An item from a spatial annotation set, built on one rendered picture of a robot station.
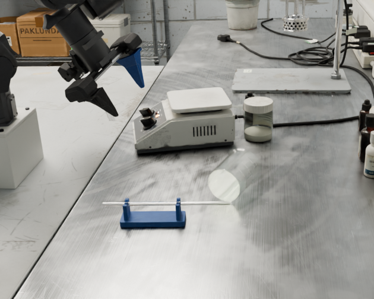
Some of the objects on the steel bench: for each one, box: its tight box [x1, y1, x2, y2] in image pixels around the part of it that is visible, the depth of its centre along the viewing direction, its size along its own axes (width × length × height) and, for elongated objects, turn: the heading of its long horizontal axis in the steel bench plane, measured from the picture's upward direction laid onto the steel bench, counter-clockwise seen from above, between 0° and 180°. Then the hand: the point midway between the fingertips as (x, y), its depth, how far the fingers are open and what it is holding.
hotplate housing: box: [132, 99, 237, 154], centre depth 114 cm, size 22×13×8 cm, turn 103°
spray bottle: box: [342, 4, 353, 33], centre depth 196 cm, size 4×4×11 cm
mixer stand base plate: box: [232, 68, 351, 94], centre depth 149 cm, size 30×20×1 cm, turn 88°
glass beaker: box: [208, 147, 261, 202], centre depth 92 cm, size 6×8×7 cm
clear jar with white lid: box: [243, 97, 273, 143], centre depth 113 cm, size 6×6×8 cm
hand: (120, 88), depth 108 cm, fingers open, 9 cm apart
